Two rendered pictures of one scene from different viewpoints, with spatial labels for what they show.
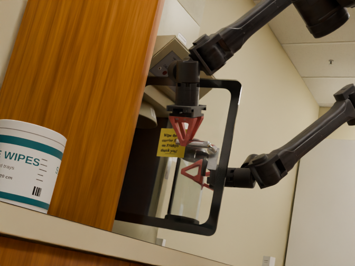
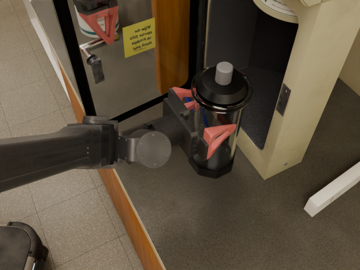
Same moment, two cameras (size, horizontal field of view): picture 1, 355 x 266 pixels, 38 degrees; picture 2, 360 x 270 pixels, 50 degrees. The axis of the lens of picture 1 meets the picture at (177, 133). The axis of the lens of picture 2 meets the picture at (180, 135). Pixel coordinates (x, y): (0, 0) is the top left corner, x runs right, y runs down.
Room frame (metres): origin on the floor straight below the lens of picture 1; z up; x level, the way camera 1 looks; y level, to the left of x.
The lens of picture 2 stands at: (1.73, -0.52, 1.72)
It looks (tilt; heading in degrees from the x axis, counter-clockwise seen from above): 52 degrees down; 122
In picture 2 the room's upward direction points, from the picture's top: straight up
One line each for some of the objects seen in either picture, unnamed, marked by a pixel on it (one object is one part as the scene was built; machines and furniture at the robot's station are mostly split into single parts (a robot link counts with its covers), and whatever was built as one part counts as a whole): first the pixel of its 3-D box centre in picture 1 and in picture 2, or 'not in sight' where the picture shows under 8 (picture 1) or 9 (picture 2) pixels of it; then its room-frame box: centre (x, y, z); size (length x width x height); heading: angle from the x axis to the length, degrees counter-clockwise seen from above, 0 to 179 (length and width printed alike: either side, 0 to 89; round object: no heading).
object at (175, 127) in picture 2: (224, 177); (166, 131); (1.48, -0.16, 1.18); 0.10 x 0.07 x 0.07; 151
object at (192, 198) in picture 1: (173, 150); (139, 45); (1.30, 0.00, 1.19); 0.30 x 0.01 x 0.40; 65
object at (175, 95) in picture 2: not in sight; (191, 107); (1.49, -0.08, 1.18); 0.09 x 0.07 x 0.07; 61
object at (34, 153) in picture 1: (20, 169); not in sight; (0.93, 0.26, 1.02); 0.13 x 0.13 x 0.15
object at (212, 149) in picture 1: (196, 145); not in sight; (1.25, -0.05, 1.20); 0.10 x 0.05 x 0.03; 65
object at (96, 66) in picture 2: not in sight; (96, 70); (1.27, -0.10, 1.18); 0.02 x 0.02 x 0.06; 65
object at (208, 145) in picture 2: not in sight; (210, 130); (1.54, -0.11, 1.18); 0.09 x 0.07 x 0.07; 61
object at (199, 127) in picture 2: not in sight; (216, 125); (1.53, -0.06, 1.14); 0.11 x 0.11 x 0.21
